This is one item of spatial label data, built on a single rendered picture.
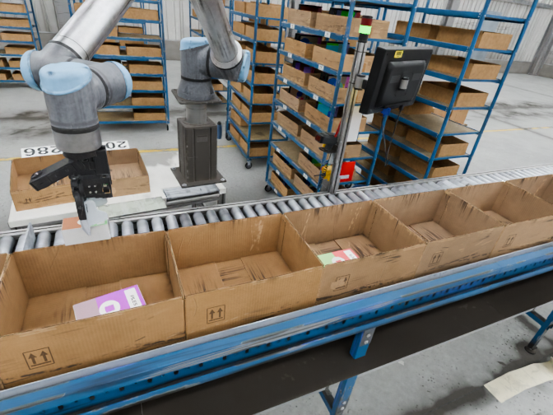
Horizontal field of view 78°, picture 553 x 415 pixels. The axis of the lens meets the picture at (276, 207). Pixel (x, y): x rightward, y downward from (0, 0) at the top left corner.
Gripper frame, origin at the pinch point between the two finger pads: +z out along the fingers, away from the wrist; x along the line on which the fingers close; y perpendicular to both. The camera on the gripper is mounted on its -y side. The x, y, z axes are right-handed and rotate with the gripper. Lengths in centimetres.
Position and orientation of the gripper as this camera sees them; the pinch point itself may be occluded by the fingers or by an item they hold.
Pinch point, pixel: (85, 223)
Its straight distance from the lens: 97.7
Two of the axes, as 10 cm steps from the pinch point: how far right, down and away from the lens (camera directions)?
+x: -3.9, -5.1, 7.7
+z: -1.0, 8.5, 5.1
